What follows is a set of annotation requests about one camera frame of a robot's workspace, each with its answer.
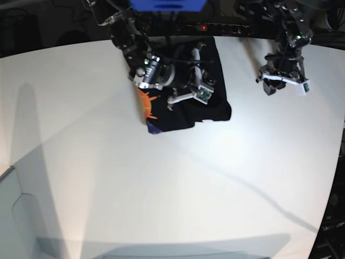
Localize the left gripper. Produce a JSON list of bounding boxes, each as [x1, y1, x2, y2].
[[256, 54, 309, 96]]

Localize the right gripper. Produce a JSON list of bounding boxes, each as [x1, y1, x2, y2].
[[167, 43, 209, 111]]

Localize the black T-shirt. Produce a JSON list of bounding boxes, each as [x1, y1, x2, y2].
[[137, 37, 232, 134]]

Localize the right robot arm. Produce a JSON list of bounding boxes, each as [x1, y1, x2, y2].
[[87, 1, 214, 109]]

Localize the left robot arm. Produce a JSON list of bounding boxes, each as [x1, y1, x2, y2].
[[256, 1, 313, 96]]

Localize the black power strip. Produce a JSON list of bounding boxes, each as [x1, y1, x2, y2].
[[185, 23, 253, 37]]

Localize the blue box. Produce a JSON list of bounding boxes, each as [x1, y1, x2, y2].
[[129, 0, 207, 12]]

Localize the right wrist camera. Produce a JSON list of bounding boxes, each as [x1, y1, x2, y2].
[[195, 85, 214, 105]]

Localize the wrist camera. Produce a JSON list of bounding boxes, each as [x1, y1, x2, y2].
[[195, 85, 214, 105], [295, 80, 311, 96]]

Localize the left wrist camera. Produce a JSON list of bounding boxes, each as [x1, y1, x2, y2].
[[295, 80, 311, 96]]

